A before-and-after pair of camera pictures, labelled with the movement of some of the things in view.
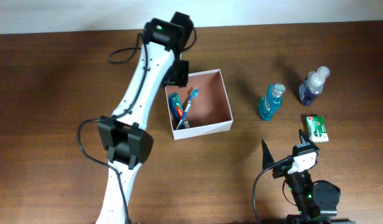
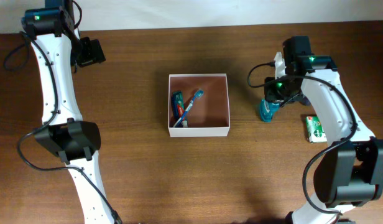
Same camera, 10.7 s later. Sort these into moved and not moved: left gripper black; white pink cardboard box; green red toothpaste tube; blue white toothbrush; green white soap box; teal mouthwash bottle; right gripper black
Moved: right gripper black; green red toothpaste tube; blue white toothbrush; left gripper black
Not moved: green white soap box; teal mouthwash bottle; white pink cardboard box
